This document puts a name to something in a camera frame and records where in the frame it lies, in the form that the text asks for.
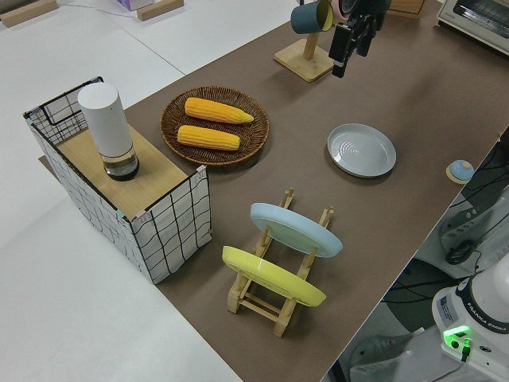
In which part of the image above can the light blue plate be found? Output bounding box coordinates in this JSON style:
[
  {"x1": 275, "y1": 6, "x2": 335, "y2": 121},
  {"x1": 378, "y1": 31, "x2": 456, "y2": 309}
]
[{"x1": 250, "y1": 202, "x2": 344, "y2": 259}]

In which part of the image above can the gray power strip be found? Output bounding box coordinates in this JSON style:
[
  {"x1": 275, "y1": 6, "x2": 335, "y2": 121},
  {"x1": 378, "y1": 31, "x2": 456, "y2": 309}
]
[{"x1": 437, "y1": 197, "x2": 490, "y2": 259}]

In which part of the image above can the long wooden block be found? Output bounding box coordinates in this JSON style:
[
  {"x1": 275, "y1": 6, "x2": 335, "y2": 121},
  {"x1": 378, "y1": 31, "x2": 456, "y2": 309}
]
[{"x1": 0, "y1": 0, "x2": 59, "y2": 28}]

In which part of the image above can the short wooden block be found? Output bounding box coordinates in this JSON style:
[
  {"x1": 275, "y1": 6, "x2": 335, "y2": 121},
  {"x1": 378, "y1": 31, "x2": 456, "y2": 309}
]
[{"x1": 136, "y1": 0, "x2": 185, "y2": 21}]

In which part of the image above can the white cylinder bottle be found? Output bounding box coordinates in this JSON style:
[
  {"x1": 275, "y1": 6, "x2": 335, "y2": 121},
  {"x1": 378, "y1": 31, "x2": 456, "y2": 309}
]
[{"x1": 76, "y1": 82, "x2": 141, "y2": 182}]

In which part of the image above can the blue service bell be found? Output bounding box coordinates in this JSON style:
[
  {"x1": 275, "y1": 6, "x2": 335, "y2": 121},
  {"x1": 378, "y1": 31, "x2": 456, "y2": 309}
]
[{"x1": 445, "y1": 158, "x2": 474, "y2": 185}]

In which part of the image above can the black floor cable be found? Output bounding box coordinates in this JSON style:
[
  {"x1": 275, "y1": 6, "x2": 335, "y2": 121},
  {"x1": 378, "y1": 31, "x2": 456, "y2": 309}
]
[{"x1": 381, "y1": 278, "x2": 468, "y2": 310}]

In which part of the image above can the cream toaster oven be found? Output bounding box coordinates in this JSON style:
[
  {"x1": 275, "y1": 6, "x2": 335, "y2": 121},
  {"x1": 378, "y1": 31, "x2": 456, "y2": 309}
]
[{"x1": 433, "y1": 0, "x2": 509, "y2": 57}]

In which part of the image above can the yellow plate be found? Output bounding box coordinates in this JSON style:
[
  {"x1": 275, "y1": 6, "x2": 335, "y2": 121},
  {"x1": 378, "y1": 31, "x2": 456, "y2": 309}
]
[{"x1": 221, "y1": 245, "x2": 328, "y2": 308}]

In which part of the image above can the white grid pattern storage box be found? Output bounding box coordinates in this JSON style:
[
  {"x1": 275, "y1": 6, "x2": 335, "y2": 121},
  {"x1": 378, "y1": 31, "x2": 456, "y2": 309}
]
[{"x1": 22, "y1": 76, "x2": 212, "y2": 286}]

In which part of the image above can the dark teal mug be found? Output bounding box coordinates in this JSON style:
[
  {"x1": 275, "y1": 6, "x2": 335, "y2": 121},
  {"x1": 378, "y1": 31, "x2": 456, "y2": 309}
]
[{"x1": 289, "y1": 0, "x2": 335, "y2": 33}]

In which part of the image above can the purple box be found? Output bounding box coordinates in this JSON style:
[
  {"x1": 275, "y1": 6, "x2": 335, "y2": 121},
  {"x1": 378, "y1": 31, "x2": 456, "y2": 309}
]
[{"x1": 115, "y1": 0, "x2": 154, "y2": 12}]

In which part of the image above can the light wooden board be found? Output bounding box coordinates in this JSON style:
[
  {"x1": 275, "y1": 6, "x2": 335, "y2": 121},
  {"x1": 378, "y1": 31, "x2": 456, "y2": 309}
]
[{"x1": 55, "y1": 126, "x2": 188, "y2": 218}]

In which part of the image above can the gray round plate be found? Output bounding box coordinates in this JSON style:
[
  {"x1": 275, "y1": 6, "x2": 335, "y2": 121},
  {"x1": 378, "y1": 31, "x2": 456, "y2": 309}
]
[{"x1": 327, "y1": 123, "x2": 398, "y2": 178}]

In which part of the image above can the gray stand foot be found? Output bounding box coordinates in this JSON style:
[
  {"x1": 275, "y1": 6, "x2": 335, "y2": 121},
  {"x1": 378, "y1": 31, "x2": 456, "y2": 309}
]
[{"x1": 349, "y1": 333, "x2": 417, "y2": 373}]

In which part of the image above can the brown table mat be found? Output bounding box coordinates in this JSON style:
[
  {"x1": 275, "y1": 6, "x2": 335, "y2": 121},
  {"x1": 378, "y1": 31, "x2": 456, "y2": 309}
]
[{"x1": 37, "y1": 0, "x2": 509, "y2": 382}]

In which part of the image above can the wooden plate rack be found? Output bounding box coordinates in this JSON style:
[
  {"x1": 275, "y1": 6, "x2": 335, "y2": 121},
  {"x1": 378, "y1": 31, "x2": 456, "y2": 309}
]
[{"x1": 226, "y1": 186, "x2": 336, "y2": 338}]

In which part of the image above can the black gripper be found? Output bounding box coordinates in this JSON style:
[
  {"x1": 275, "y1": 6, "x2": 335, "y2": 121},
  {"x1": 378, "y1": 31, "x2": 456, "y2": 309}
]
[{"x1": 345, "y1": 0, "x2": 393, "y2": 57}]

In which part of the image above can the yellow corn cob blunt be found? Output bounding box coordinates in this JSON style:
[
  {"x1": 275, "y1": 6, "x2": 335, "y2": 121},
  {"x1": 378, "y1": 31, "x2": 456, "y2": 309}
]
[{"x1": 177, "y1": 124, "x2": 241, "y2": 152}]

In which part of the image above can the brown wicker basket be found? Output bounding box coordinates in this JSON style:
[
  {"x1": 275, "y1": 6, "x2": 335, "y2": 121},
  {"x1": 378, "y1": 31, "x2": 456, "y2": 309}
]
[{"x1": 160, "y1": 85, "x2": 270, "y2": 166}]

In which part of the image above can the black hanging cable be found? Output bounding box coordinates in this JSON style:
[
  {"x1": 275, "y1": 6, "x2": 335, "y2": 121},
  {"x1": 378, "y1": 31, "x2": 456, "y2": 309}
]
[{"x1": 460, "y1": 153, "x2": 509, "y2": 200}]

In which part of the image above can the wooden box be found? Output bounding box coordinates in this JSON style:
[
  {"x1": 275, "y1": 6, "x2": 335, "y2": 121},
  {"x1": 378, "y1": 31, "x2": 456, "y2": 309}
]
[{"x1": 387, "y1": 0, "x2": 430, "y2": 19}]

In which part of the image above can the wooden mug tree stand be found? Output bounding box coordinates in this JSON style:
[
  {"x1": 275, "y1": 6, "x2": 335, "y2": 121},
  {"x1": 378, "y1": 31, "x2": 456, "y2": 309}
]
[{"x1": 273, "y1": 21, "x2": 337, "y2": 84}]

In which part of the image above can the yellow corn cob pointed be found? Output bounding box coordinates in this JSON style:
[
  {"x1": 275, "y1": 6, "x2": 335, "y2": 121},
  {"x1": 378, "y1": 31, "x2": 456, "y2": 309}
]
[{"x1": 184, "y1": 97, "x2": 255, "y2": 125}]

